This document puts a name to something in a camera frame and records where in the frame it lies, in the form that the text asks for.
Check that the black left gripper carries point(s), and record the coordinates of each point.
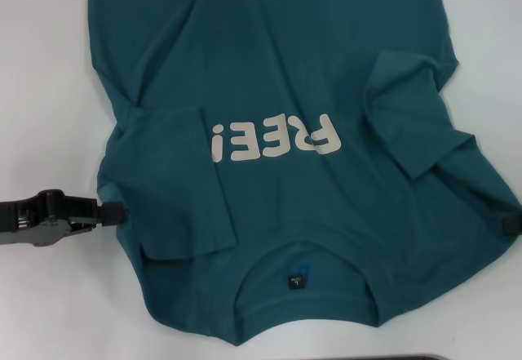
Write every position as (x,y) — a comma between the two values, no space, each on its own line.
(32,221)

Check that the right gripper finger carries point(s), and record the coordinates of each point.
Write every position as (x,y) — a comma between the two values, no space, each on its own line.
(513,226)

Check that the teal t-shirt with beige print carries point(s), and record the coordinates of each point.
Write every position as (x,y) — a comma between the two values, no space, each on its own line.
(265,50)

